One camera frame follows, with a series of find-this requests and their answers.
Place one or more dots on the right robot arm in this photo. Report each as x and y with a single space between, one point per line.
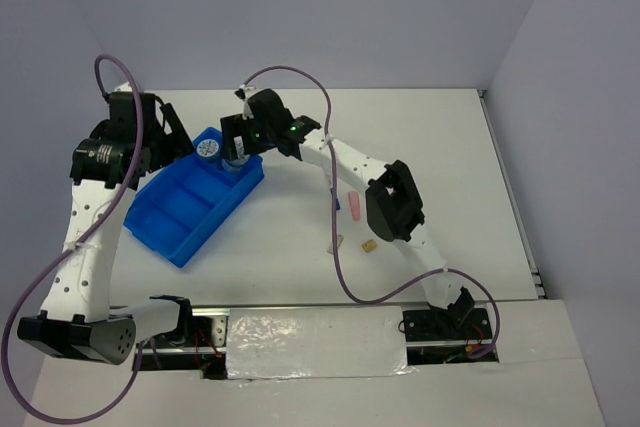
393 204

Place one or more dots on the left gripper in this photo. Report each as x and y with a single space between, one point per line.
176 145

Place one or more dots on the blue plastic divided tray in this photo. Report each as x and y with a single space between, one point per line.
184 204

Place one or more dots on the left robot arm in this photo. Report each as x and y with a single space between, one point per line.
76 321

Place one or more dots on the small tan eraser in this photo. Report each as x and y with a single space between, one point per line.
369 245

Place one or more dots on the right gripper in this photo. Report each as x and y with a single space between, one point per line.
236 126

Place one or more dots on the pink correction tape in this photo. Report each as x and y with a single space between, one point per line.
354 204

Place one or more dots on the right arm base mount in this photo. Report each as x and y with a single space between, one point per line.
431 338

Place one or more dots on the silver foil sheet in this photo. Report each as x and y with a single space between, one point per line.
319 342

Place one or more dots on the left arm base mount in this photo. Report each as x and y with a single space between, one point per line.
203 352

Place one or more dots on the blue cleaning gel jar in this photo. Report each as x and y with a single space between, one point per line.
208 150

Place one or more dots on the grey eraser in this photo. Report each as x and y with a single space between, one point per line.
339 240

